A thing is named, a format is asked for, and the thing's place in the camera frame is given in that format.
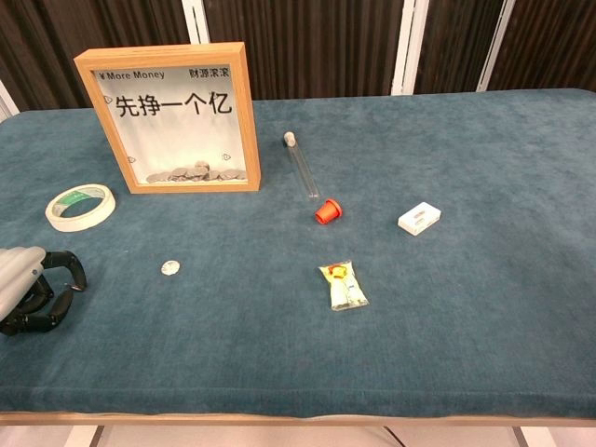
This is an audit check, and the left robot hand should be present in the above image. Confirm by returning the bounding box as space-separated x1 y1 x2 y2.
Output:
0 246 88 337

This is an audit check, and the white partition post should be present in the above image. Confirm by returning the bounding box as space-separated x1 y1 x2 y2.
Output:
0 78 20 123
475 0 517 93
181 0 210 46
390 0 429 97

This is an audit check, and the red plastic cap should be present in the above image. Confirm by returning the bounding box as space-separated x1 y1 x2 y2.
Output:
314 198 344 226

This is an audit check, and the small white box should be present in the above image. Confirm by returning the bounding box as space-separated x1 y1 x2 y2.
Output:
397 202 442 237

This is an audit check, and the white tape roll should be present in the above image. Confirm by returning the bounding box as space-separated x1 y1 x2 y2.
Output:
44 183 117 234

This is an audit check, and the pile of silver coins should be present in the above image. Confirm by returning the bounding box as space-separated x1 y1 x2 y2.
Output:
145 160 248 184

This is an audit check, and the blue felt table cover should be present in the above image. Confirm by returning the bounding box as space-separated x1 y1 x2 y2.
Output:
0 88 596 418

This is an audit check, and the wooden table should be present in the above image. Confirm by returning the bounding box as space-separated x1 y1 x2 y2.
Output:
0 411 596 427

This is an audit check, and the clear glass test tube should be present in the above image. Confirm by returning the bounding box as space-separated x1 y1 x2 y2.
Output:
283 130 321 200

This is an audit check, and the yellow snack packet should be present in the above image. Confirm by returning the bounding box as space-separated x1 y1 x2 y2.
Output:
318 261 371 312

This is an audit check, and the wooden frame coin bank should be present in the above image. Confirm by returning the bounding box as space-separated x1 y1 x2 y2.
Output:
73 41 262 195

